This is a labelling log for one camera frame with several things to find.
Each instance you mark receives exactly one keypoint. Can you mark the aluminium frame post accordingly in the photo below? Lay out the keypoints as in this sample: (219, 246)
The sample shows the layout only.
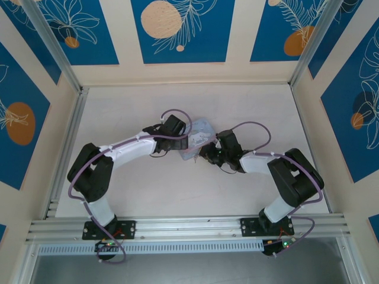
(54, 44)
(313, 44)

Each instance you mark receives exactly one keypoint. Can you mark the aluminium table edge rail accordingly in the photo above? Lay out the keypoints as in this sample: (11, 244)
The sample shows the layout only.
(72, 133)

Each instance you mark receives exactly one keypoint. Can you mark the blue floral wall panel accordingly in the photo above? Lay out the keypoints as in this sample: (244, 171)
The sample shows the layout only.
(97, 35)
(343, 127)
(349, 35)
(32, 50)
(192, 32)
(17, 154)
(272, 32)

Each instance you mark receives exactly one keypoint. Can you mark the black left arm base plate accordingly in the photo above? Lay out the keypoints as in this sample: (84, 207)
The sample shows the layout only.
(130, 229)

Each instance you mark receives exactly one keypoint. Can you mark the grey metal sheet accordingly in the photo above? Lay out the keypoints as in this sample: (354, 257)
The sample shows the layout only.
(189, 270)

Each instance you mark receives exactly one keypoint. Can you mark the aluminium cross rail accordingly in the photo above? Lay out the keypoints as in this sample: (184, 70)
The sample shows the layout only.
(183, 227)

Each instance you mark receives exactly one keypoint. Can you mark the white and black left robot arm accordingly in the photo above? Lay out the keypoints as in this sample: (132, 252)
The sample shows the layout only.
(130, 149)

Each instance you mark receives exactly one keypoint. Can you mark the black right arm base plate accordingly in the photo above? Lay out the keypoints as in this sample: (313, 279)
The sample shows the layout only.
(248, 227)

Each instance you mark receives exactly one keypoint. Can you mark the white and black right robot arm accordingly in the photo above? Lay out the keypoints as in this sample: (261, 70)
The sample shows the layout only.
(254, 162)

